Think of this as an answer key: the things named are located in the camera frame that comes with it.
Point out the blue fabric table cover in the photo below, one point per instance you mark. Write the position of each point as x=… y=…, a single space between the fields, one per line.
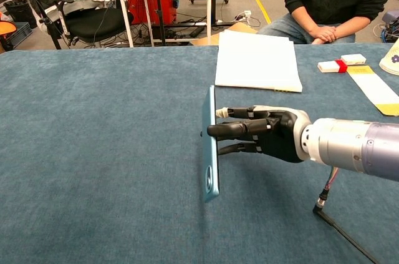
x=109 y=151

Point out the black trash bin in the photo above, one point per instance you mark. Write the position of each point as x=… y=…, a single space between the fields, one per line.
x=19 y=9

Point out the red cabinet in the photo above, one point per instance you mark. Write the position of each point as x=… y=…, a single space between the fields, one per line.
x=149 y=5

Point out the dark grey plastic crate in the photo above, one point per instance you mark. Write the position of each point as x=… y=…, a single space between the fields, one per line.
x=19 y=33

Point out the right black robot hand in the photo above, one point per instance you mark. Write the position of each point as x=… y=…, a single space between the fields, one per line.
x=274 y=133

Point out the stack of paper cups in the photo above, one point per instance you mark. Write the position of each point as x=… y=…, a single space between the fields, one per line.
x=391 y=59

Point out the white and yellow paper strip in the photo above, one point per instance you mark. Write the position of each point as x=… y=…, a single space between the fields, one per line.
x=374 y=89

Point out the white box with red band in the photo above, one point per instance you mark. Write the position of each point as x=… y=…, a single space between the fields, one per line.
x=330 y=66

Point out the black tripod pole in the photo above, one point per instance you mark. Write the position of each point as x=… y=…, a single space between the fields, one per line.
x=159 y=5

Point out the white power strip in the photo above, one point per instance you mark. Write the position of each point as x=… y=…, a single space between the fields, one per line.
x=247 y=13

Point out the small white box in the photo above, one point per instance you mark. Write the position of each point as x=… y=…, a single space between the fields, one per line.
x=353 y=59

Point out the cardboard sheet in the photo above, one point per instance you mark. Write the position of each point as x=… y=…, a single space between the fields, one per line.
x=215 y=38

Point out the black office chair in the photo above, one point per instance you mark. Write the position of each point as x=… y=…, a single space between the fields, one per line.
x=90 y=22

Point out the black smartphone with teal back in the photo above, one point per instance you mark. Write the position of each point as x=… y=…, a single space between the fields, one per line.
x=209 y=148

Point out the orange round object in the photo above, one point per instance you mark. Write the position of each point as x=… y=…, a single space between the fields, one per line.
x=7 y=27

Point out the black light stand leg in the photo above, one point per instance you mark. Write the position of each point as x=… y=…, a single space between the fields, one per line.
x=46 y=20

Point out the white paper stack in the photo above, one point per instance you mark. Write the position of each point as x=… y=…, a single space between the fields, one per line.
x=255 y=61

